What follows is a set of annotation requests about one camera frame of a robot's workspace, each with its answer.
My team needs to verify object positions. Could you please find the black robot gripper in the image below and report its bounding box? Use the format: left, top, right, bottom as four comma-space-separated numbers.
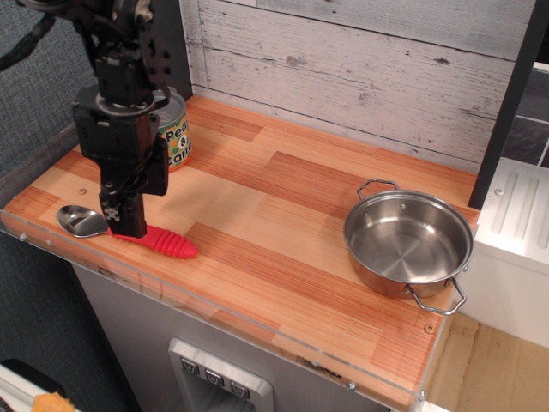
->
73, 86, 169, 239

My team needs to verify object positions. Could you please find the peas and carrots can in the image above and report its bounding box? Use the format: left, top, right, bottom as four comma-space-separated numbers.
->
154, 88, 192, 172

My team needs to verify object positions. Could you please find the red handled metal spoon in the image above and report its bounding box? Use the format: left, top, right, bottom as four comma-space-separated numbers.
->
56, 205, 198, 259

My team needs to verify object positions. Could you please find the black braided cable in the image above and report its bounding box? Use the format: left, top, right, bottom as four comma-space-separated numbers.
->
0, 12, 59, 72

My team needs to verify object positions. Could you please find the black vertical post right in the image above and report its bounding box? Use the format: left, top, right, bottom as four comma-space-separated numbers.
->
468, 0, 548, 210

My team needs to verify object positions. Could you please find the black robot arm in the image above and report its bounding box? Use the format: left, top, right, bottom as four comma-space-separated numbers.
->
23, 1, 171, 239

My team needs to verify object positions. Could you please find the black vertical post left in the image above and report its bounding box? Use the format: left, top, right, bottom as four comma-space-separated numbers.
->
163, 0, 193, 100

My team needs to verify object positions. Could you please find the grey dispenser button panel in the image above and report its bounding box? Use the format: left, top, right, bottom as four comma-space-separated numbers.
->
168, 338, 275, 411

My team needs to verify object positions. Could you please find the orange object bottom left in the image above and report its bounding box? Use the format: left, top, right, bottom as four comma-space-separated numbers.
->
31, 392, 76, 412

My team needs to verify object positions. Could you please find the black vertical post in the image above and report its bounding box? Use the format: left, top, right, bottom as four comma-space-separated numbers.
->
163, 0, 193, 100
468, 0, 548, 210

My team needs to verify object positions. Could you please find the silver two-handled pot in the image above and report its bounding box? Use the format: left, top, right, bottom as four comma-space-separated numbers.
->
343, 179, 474, 316

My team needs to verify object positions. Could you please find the white drainboard sink unit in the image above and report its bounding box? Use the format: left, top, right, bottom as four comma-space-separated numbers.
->
459, 159, 548, 347

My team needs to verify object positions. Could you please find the clear acrylic edge guard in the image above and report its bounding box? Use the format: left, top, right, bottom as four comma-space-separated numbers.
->
1, 210, 425, 411

